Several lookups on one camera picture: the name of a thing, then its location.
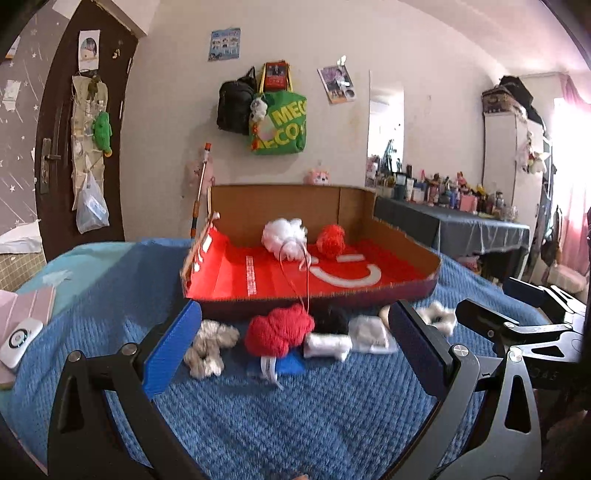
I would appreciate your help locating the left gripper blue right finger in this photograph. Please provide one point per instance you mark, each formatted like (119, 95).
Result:
(425, 348)

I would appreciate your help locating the white bear keychain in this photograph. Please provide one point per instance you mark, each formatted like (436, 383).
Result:
(258, 110)

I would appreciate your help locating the red framed picture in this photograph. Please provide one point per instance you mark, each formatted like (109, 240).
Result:
(275, 77)

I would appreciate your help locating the white fluffy star scrunchie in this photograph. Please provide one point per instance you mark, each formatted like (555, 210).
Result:
(442, 318)

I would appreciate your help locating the white round device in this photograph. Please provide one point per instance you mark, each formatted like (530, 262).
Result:
(18, 340)

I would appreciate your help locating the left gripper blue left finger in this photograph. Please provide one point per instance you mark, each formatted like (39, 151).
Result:
(162, 349)

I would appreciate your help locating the pink plush toy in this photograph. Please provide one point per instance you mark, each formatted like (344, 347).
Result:
(317, 177)

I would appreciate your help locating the hanging fabric organizer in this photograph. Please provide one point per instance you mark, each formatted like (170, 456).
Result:
(90, 97)

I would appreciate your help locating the door photo card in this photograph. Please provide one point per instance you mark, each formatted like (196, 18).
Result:
(88, 50)

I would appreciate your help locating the red mesh bath pouf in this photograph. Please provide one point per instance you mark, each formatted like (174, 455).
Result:
(331, 242)

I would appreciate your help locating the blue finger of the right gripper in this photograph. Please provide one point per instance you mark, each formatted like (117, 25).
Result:
(502, 329)
(552, 301)

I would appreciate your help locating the white translucent pad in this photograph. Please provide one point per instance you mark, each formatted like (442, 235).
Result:
(369, 335)

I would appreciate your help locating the red knitted plush ball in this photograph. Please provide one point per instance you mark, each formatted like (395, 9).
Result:
(283, 329)

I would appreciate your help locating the black backpack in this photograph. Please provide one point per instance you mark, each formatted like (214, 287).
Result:
(234, 100)

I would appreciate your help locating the dark brown door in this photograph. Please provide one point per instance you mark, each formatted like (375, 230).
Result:
(54, 149)

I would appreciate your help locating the blue poster on wall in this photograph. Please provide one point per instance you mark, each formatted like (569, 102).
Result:
(224, 45)

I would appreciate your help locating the green tote bag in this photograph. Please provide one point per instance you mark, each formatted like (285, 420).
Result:
(284, 130)

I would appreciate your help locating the cosmetics clutter on table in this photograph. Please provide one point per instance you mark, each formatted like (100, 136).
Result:
(454, 194)

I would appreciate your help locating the photo collage on wall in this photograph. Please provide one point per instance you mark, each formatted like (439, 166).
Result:
(338, 85)

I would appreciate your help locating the white towel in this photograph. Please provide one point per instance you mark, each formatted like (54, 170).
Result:
(327, 345)

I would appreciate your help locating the wall mirror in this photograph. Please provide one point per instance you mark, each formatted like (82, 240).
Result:
(386, 133)

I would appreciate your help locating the mop stick orange tip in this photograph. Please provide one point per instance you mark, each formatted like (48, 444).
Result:
(200, 187)

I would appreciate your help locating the black fuzzy scrunchie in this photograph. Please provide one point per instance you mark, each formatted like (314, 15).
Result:
(330, 321)

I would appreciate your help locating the plastic bag on door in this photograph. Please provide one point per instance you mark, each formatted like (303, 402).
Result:
(91, 208)

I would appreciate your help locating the suitcase on wardrobe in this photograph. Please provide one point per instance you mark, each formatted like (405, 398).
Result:
(499, 99)

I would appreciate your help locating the pink notebook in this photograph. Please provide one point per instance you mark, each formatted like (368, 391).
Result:
(37, 304)

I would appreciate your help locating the cardboard box with red lining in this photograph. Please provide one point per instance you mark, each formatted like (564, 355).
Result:
(233, 277)

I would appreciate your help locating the blue sponge cloth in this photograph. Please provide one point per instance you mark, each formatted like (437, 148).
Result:
(272, 367)

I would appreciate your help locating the dark cloth covered table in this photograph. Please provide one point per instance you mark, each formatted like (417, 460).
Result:
(457, 234)

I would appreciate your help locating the cream crochet scrunchie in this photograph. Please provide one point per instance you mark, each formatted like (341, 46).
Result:
(203, 357)

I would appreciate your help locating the green plush toy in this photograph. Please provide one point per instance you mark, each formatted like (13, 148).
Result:
(102, 133)

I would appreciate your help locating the white mesh bath pouf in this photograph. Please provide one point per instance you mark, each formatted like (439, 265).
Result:
(287, 241)

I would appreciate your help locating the white wardrobe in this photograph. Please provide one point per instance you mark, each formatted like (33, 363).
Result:
(509, 141)

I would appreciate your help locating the blue knitted blanket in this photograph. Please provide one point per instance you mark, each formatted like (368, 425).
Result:
(334, 420)

